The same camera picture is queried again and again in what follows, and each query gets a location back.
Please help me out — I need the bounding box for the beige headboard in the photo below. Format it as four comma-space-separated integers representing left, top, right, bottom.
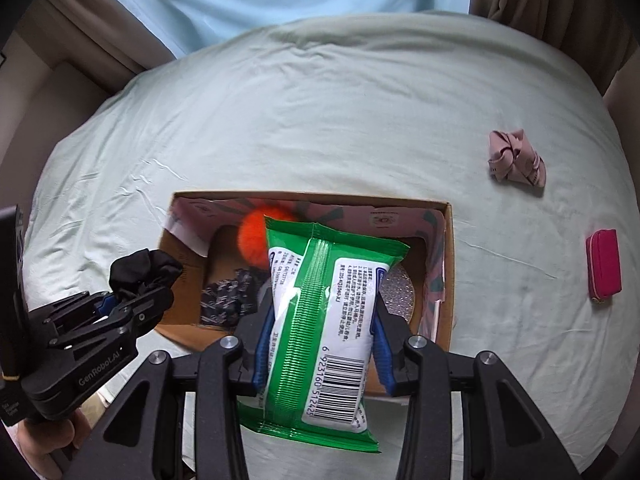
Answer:
0, 57, 121, 221

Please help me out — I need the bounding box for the round glittery disc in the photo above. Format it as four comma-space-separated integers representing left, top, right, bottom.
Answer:
379, 265, 417, 322

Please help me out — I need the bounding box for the pink zip pouch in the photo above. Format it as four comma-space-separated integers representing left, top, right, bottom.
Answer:
586, 229, 623, 304

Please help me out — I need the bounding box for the person's left hand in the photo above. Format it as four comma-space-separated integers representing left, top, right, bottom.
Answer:
15, 402, 78, 474

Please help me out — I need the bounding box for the cardboard box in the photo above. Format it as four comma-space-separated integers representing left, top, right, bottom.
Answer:
155, 190, 455, 397

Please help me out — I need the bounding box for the green wet wipes packet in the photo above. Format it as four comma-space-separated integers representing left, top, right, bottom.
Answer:
235, 215, 412, 455

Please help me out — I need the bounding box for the orange fluffy pompom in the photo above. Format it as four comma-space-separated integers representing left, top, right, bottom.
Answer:
237, 210, 275, 269

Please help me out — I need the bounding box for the beige curtain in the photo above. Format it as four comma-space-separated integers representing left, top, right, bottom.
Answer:
47, 0, 177, 96
467, 0, 637, 99

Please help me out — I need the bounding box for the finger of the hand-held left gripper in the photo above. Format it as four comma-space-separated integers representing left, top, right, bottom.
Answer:
47, 284, 176, 357
27, 290, 120, 335

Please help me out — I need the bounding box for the pink folded cloth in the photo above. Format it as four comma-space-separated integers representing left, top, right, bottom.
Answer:
487, 129, 547, 196

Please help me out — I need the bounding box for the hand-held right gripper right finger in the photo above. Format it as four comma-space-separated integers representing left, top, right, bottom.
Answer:
372, 301, 582, 480

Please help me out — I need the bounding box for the dark patterned scrunchie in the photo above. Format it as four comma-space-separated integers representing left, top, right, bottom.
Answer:
200, 269, 269, 332

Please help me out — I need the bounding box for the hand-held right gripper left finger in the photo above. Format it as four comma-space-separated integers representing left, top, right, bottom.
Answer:
85, 306, 276, 480

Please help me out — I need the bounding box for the black scrunchie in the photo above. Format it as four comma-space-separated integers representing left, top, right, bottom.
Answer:
110, 249, 184, 295

